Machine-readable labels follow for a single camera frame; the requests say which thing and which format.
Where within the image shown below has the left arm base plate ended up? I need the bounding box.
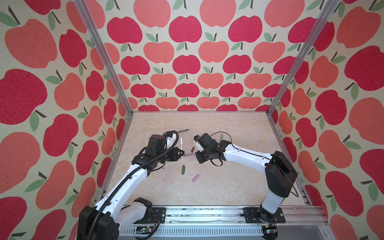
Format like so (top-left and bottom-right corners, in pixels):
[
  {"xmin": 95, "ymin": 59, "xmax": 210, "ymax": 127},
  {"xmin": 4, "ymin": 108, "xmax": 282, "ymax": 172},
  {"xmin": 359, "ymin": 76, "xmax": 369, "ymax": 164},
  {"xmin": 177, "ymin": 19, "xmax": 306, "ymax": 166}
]
[{"xmin": 134, "ymin": 207, "xmax": 167, "ymax": 224}]

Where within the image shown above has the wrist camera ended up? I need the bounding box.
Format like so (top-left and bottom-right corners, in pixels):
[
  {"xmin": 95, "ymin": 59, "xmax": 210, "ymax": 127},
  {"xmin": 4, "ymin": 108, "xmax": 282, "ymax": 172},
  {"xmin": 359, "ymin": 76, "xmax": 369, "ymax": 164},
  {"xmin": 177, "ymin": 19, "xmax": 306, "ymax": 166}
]
[
  {"xmin": 163, "ymin": 132, "xmax": 179, "ymax": 150},
  {"xmin": 194, "ymin": 135, "xmax": 204, "ymax": 152}
]

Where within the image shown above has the yellow-tipped white pen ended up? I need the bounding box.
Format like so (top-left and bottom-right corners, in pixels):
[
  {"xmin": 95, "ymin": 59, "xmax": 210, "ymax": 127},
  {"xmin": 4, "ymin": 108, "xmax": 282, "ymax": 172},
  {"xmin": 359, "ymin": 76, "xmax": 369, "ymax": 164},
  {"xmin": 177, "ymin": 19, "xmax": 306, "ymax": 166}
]
[{"xmin": 180, "ymin": 137, "xmax": 184, "ymax": 162}]

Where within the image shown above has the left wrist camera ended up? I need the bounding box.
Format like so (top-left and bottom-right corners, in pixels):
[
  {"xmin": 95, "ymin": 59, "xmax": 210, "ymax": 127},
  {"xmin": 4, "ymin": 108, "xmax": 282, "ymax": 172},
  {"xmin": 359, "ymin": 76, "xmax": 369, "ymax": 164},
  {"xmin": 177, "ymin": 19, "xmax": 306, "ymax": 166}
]
[{"xmin": 163, "ymin": 132, "xmax": 179, "ymax": 150}]

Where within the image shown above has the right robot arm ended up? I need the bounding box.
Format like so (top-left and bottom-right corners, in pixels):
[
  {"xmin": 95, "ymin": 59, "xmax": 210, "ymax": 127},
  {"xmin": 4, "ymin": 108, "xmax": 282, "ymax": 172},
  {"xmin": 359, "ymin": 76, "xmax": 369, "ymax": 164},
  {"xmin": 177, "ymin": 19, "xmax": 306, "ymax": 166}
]
[{"xmin": 194, "ymin": 133, "xmax": 298, "ymax": 220}]

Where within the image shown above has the pink pen cap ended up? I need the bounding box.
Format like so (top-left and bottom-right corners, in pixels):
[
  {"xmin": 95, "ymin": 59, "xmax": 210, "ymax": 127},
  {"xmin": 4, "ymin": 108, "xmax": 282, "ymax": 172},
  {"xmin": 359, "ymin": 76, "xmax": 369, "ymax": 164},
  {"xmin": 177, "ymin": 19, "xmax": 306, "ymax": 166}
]
[{"xmin": 192, "ymin": 174, "xmax": 201, "ymax": 183}]

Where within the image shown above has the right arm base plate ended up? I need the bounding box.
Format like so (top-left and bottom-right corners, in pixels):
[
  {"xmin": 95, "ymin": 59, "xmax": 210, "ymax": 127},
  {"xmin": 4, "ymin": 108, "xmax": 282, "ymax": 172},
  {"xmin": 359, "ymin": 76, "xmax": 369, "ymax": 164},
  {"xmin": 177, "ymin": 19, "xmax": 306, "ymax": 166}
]
[{"xmin": 241, "ymin": 207, "xmax": 286, "ymax": 224}]

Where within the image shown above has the right aluminium corner post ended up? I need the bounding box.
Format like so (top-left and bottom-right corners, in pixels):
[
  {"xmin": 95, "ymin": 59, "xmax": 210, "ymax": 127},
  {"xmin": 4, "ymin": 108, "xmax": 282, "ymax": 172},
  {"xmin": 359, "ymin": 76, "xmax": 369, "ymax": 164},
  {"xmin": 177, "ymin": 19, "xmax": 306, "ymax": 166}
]
[{"xmin": 267, "ymin": 0, "xmax": 339, "ymax": 117}]

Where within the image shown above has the left aluminium corner post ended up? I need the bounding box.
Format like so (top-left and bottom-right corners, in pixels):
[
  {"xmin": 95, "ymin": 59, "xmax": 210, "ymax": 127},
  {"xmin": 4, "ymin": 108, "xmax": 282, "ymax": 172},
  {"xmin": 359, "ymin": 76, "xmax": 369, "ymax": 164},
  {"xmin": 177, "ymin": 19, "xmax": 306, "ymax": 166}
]
[{"xmin": 74, "ymin": 0, "xmax": 134, "ymax": 118}]

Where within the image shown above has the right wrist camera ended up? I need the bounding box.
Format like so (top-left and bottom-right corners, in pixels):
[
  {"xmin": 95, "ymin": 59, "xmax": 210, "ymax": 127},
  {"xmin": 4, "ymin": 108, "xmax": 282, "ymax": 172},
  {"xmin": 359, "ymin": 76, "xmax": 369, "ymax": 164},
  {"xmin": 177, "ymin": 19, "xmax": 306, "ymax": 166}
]
[{"xmin": 194, "ymin": 135, "xmax": 204, "ymax": 152}]

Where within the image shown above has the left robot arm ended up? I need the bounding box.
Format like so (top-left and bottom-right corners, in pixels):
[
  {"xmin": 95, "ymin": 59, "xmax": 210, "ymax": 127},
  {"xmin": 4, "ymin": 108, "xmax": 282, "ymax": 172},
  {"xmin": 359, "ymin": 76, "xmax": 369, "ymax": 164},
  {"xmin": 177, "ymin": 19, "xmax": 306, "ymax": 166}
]
[{"xmin": 76, "ymin": 131, "xmax": 184, "ymax": 240}]

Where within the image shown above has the aluminium front rail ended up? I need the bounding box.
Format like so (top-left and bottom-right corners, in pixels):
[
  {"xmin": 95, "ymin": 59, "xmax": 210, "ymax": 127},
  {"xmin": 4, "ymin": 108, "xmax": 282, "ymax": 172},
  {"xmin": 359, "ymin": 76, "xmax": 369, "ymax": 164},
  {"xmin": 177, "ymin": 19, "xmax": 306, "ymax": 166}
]
[{"xmin": 117, "ymin": 206, "xmax": 335, "ymax": 240}]

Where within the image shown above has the aluminium corner post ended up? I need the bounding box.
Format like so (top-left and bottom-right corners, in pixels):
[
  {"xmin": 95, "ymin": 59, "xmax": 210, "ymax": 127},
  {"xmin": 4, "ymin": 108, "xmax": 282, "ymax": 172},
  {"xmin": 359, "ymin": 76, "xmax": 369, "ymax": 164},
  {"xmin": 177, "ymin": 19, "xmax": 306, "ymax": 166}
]
[
  {"xmin": 267, "ymin": 0, "xmax": 339, "ymax": 117},
  {"xmin": 74, "ymin": 0, "xmax": 134, "ymax": 118}
]

